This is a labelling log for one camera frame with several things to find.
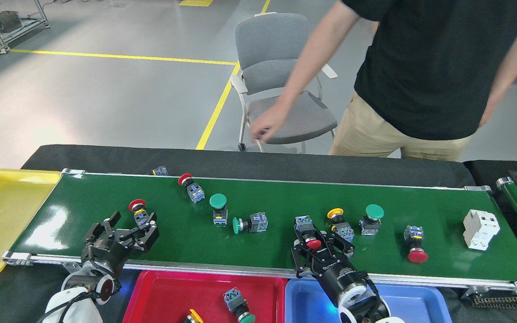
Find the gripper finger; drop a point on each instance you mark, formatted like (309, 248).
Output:
(339, 246)
(151, 235)
(301, 258)
(110, 222)

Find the red plastic tray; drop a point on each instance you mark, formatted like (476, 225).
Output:
(164, 296)

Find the person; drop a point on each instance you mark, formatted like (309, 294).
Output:
(420, 67)

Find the person's right forearm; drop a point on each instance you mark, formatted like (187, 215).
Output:
(303, 80)

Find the black equipment box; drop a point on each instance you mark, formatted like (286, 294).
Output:
(7, 21)

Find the white circuit breaker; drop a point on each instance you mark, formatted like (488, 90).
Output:
(480, 229)

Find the grey office chair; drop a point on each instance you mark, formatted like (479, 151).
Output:
(267, 49)

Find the person's left forearm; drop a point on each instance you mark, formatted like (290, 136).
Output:
(501, 85)

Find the long green conveyor belt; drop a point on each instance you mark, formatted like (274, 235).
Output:
(285, 197)

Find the red push button switch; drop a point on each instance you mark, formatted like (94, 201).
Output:
(195, 194)
(304, 223)
(159, 171)
(137, 205)
(418, 255)

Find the green push button switch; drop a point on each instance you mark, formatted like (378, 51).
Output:
(218, 200)
(232, 298)
(374, 211)
(258, 222)

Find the yellow plastic tray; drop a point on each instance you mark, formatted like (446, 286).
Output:
(2, 220)

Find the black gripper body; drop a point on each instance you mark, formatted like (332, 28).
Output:
(341, 280)
(103, 255)

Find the blue plastic tray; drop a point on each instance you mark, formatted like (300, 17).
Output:
(420, 305)

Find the person's right hand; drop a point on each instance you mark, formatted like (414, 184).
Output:
(272, 123)

